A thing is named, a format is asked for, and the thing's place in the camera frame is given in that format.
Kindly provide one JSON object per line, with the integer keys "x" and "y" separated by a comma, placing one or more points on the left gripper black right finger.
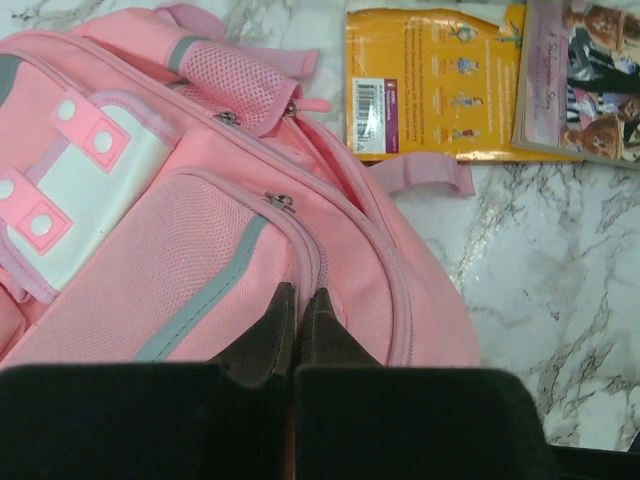
{"x": 355, "y": 419}

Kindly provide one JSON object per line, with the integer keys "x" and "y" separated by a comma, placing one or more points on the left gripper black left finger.
{"x": 219, "y": 419}

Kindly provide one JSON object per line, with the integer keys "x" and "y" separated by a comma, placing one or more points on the pink student backpack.
{"x": 159, "y": 184}

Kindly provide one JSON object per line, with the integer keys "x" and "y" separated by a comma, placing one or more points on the orange card packet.
{"x": 439, "y": 77}

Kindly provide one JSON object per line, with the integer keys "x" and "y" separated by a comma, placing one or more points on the brown illustrated notebook packet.
{"x": 578, "y": 92}

